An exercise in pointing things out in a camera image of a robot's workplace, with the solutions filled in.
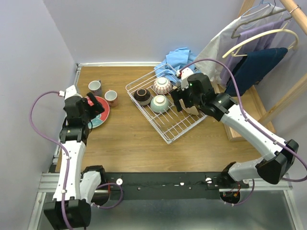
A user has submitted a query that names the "red teal plate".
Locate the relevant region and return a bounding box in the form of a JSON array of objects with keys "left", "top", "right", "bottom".
[{"left": 88, "top": 96, "right": 110, "bottom": 129}]

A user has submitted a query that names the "beige plate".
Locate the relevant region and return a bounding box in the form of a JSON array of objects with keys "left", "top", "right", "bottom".
[{"left": 179, "top": 99, "right": 199, "bottom": 115}]

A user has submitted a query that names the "grey mug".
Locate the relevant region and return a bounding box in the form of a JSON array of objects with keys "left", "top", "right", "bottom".
[{"left": 88, "top": 80, "right": 102, "bottom": 96}]

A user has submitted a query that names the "pink mug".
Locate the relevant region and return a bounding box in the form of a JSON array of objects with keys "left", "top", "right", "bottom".
[{"left": 105, "top": 90, "right": 118, "bottom": 107}]

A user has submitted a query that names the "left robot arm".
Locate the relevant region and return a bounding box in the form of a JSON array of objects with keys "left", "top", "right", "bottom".
[{"left": 44, "top": 92, "right": 106, "bottom": 230}]

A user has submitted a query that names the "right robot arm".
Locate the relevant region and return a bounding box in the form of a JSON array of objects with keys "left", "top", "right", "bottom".
[{"left": 170, "top": 73, "right": 298, "bottom": 188}]

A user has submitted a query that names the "wooden clothes rack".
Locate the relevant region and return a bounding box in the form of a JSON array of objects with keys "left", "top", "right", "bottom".
[{"left": 208, "top": 0, "right": 307, "bottom": 142}]

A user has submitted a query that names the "red white patterned bowl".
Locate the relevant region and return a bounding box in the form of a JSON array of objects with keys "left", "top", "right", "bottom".
[{"left": 153, "top": 77, "right": 172, "bottom": 95}]

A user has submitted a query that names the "light green ribbed bowl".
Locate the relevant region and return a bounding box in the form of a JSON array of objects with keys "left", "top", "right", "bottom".
[{"left": 150, "top": 95, "right": 169, "bottom": 114}]

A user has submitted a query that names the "light blue cloth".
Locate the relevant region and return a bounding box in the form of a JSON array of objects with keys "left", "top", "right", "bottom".
[{"left": 154, "top": 47, "right": 196, "bottom": 84}]

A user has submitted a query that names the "dark brown bowl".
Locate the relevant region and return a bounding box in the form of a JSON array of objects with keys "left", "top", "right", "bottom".
[{"left": 133, "top": 88, "right": 153, "bottom": 106}]

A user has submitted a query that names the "white t-shirt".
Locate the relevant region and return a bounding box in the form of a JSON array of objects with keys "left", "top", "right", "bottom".
[{"left": 195, "top": 4, "right": 284, "bottom": 83}]

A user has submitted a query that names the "cream clothes hanger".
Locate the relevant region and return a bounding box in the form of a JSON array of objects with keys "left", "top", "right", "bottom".
[{"left": 222, "top": 23, "right": 299, "bottom": 58}]

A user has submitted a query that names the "navy blue garment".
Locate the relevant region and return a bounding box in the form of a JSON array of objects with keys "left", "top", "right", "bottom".
[{"left": 232, "top": 47, "right": 288, "bottom": 96}]

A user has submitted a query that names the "lavender shirt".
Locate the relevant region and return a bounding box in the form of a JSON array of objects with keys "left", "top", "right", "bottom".
[{"left": 219, "top": 19, "right": 286, "bottom": 87}]

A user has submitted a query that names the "grey clothes hanger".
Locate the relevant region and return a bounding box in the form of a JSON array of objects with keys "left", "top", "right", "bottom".
[{"left": 231, "top": 1, "right": 286, "bottom": 39}]

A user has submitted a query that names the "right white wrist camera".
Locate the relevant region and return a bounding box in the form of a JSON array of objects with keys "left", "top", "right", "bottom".
[{"left": 176, "top": 68, "right": 194, "bottom": 91}]

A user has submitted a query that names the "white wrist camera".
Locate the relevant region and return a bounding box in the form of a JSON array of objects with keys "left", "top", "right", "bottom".
[
  {"left": 58, "top": 85, "right": 79, "bottom": 100},
  {"left": 176, "top": 68, "right": 194, "bottom": 91}
]

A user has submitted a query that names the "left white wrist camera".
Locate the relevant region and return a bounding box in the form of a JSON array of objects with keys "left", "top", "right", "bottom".
[{"left": 58, "top": 85, "right": 79, "bottom": 100}]

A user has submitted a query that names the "white wire dish rack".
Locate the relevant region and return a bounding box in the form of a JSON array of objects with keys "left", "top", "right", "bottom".
[{"left": 126, "top": 64, "right": 207, "bottom": 144}]

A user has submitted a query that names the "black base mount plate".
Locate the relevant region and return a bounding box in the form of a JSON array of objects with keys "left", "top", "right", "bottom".
[{"left": 92, "top": 172, "right": 255, "bottom": 206}]

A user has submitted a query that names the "blue wire hanger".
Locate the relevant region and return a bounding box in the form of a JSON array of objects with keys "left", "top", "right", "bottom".
[{"left": 241, "top": 0, "right": 271, "bottom": 17}]

